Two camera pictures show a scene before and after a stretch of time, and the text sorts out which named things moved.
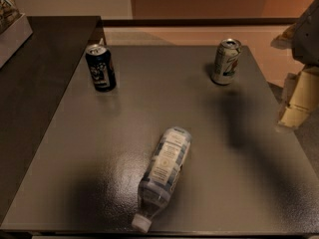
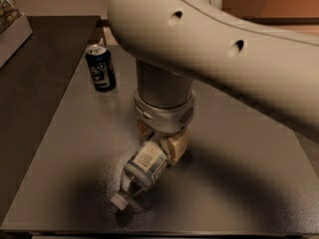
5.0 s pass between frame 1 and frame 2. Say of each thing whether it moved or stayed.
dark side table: stayed
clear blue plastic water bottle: moved
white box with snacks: stayed
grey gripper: moved
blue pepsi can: stayed
